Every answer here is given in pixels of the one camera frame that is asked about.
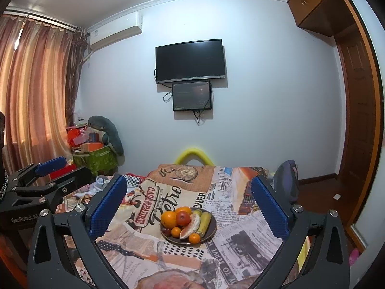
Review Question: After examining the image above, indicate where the dark round plate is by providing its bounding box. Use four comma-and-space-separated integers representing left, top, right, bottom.
159, 207, 217, 245

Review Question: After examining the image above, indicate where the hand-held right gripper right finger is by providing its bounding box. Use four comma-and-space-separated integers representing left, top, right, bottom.
250, 175, 351, 289

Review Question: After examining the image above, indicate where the orange box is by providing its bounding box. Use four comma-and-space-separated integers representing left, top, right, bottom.
80, 142, 106, 154

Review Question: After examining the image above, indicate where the wooden overhead cabinet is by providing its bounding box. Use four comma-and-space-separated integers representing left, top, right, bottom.
287, 0, 360, 37

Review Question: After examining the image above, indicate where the small black monitor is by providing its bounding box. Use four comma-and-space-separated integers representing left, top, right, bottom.
172, 80, 212, 112

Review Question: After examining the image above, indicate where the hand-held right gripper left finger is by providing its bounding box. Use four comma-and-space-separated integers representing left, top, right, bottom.
27, 173, 130, 289

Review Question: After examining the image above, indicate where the blue chair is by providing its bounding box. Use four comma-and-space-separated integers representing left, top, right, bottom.
272, 160, 300, 204

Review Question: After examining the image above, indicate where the white air conditioner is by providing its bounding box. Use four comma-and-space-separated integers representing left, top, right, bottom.
87, 11, 142, 51

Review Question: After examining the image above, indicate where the black wall television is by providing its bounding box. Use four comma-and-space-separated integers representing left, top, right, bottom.
155, 39, 227, 84

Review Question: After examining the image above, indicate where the striped pink curtain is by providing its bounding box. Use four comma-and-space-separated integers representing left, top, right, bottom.
0, 13, 89, 175

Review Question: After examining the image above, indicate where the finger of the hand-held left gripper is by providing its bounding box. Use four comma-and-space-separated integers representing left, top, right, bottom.
12, 166, 92, 214
9, 156, 67, 187

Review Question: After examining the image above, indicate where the yellow green banana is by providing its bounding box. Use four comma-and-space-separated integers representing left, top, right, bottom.
197, 211, 212, 238

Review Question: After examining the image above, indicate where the red gift box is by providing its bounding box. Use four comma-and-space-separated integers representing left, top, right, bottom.
66, 128, 88, 148

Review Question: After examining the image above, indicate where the printed blanket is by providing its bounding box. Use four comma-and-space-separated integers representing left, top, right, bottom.
56, 164, 310, 289

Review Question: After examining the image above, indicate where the white blue hat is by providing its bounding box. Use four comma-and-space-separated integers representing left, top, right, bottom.
92, 175, 113, 189

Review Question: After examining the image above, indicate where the wardrobe sliding door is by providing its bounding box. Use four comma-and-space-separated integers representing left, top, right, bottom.
343, 0, 385, 247

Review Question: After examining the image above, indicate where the red apple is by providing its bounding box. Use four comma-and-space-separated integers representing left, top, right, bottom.
175, 211, 191, 227

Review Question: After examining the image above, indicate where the grey pillow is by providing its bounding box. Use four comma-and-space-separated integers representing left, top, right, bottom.
87, 115, 125, 156

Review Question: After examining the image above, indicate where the green storage box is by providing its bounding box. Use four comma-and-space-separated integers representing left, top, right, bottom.
72, 144, 118, 177

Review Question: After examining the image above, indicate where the flat red box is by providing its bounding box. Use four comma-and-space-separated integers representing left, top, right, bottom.
48, 165, 77, 180

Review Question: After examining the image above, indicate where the peeled grapefruit wedge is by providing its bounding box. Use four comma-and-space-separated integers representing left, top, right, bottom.
180, 215, 201, 240

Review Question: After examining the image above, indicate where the yellow foam tube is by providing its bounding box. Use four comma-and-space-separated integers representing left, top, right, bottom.
174, 146, 215, 167

